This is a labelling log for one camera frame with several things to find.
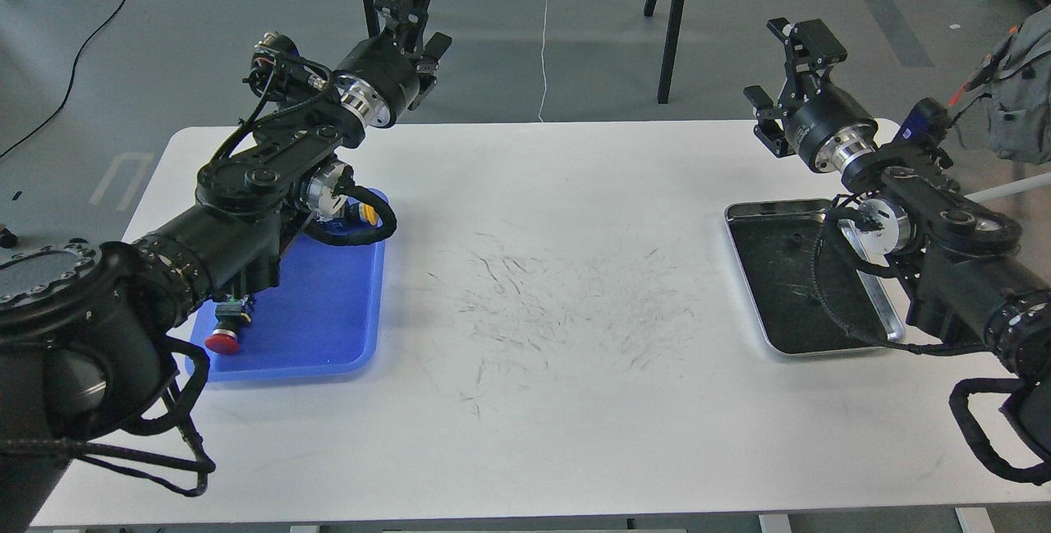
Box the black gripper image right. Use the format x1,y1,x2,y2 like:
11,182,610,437
743,19,878,173

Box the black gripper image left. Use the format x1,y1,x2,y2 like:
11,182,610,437
334,0,452,128

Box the black robot arm image left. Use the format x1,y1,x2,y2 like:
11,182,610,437
1,0,452,532

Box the silver metal tray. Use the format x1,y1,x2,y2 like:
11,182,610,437
724,199,906,358

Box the blue plastic tray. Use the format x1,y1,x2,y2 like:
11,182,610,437
208,234,386,384

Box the black stand leg right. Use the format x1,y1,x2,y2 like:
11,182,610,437
644,0,695,105

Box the grey backpack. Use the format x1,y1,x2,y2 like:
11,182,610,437
948,6,1050,165

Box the black caster wheel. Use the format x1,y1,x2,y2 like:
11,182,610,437
0,223,19,249

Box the white hanging cord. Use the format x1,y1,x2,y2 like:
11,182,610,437
521,0,572,123

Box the yellow push button switch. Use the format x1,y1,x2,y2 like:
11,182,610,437
342,200,382,231

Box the black floor cable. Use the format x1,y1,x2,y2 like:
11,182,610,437
0,0,231,161

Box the red push button switch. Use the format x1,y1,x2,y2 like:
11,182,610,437
204,295,256,355

